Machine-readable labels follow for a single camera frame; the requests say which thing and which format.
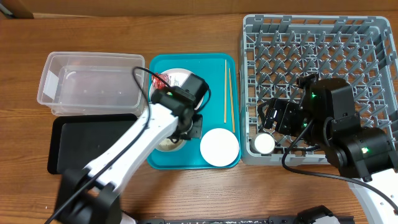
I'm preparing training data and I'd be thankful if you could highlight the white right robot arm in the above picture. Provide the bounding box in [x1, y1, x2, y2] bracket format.
[257, 73, 397, 223]

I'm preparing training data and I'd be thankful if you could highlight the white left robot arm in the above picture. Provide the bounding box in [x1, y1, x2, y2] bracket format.
[47, 86, 207, 223]

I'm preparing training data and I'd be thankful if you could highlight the grey dish rack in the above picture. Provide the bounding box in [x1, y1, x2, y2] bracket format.
[239, 14, 397, 166]

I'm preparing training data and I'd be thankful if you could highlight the white cup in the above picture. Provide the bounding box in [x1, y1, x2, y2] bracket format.
[251, 133, 275, 154]

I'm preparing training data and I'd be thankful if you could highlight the right wooden chopstick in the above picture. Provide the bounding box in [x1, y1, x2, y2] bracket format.
[228, 68, 236, 133]

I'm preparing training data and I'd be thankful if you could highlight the clear plastic bin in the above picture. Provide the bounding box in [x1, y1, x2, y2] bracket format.
[37, 52, 148, 116]

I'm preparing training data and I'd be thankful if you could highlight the small white plate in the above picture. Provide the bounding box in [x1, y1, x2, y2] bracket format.
[200, 128, 239, 167]

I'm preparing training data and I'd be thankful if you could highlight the teal plastic tray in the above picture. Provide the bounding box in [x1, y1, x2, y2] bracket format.
[147, 53, 240, 170]

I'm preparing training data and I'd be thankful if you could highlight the red wrapper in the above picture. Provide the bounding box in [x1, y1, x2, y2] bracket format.
[152, 73, 169, 89]

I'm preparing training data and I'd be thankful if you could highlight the black tray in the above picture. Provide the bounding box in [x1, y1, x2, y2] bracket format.
[47, 114, 137, 174]

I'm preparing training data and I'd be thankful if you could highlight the grey bowl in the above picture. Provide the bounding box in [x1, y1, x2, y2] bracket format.
[155, 138, 186, 152]

